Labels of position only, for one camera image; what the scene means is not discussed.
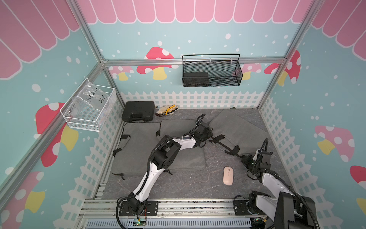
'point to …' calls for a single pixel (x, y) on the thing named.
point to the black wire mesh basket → (211, 70)
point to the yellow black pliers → (171, 109)
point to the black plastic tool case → (138, 111)
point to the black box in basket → (196, 79)
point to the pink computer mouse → (228, 175)
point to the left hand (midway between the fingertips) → (213, 133)
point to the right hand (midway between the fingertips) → (241, 156)
